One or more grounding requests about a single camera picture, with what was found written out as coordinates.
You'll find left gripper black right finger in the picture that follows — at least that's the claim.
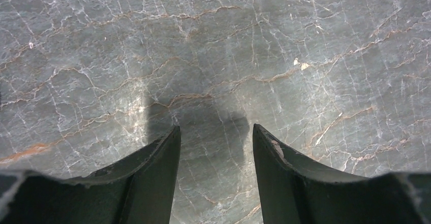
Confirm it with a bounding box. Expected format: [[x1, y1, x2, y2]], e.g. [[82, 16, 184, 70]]
[[253, 124, 430, 223]]

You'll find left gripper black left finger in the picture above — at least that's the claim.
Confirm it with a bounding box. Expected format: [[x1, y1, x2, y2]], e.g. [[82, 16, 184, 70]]
[[1, 126, 181, 223]]

